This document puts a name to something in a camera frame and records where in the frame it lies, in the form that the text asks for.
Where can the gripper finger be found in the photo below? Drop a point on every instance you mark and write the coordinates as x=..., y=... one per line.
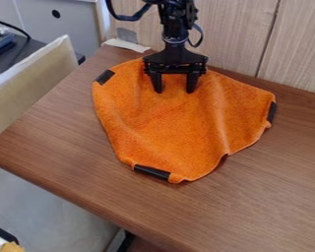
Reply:
x=155, y=82
x=192, y=82

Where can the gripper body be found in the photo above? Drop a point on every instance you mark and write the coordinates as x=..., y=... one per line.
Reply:
x=175, y=59

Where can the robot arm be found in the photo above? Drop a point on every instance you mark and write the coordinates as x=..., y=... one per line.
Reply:
x=176, y=16

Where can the orange cloth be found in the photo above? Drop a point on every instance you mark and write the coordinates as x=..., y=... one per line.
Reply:
x=177, y=124

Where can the white cabinet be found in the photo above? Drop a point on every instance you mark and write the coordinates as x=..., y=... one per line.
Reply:
x=55, y=23

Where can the cream board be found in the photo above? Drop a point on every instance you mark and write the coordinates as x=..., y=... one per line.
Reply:
x=28, y=85

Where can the black desk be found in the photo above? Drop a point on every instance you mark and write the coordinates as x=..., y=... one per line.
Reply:
x=15, y=49

